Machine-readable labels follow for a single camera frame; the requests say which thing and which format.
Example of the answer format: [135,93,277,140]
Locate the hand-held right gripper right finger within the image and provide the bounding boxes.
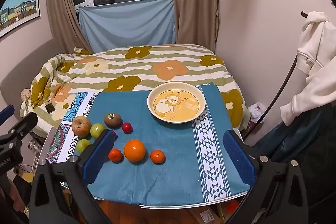
[218,129,309,224]

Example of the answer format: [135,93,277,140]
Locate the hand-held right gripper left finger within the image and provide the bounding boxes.
[28,130,117,224]

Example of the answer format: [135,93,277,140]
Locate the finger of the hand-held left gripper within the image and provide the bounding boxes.
[0,112,39,147]
[0,105,15,123]

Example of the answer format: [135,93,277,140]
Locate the small tangerine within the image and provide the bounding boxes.
[150,150,165,164]
[108,148,123,163]

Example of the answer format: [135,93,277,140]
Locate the green round fruit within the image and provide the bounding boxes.
[90,123,107,139]
[76,139,92,153]

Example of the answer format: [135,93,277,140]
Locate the brownish red apple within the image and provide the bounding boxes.
[71,116,91,137]

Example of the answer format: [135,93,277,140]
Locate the large orange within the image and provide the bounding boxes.
[124,139,146,163]

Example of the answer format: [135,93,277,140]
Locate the cream bowl with duck print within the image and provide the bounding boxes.
[147,82,206,124]

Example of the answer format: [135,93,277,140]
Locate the person's left hand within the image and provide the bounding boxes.
[4,179,27,214]

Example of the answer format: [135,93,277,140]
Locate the white blue patterned cloth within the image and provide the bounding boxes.
[46,91,99,164]

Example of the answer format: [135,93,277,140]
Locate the orange item under table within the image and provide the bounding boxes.
[226,200,240,214]

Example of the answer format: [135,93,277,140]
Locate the white plastic bag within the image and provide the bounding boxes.
[247,102,264,123]

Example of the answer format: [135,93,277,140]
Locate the dark blue clothes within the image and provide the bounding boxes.
[252,103,336,214]

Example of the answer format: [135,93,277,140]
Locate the cardboard box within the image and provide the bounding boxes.
[189,208,221,224]

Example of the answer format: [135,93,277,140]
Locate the blue towel with white band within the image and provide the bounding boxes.
[71,82,251,207]

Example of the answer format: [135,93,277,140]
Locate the floral striped blanket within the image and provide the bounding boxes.
[20,43,248,132]

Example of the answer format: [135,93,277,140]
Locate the beige curtain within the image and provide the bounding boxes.
[172,0,219,54]
[45,0,93,54]

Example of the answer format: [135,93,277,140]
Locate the white hoodie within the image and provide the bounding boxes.
[280,11,336,126]

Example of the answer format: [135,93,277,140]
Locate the light blue hanging cloth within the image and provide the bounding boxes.
[78,0,176,52]

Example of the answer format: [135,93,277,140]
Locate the black cable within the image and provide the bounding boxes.
[241,52,300,139]

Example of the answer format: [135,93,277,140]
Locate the wall poster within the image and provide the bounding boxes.
[0,0,40,38]

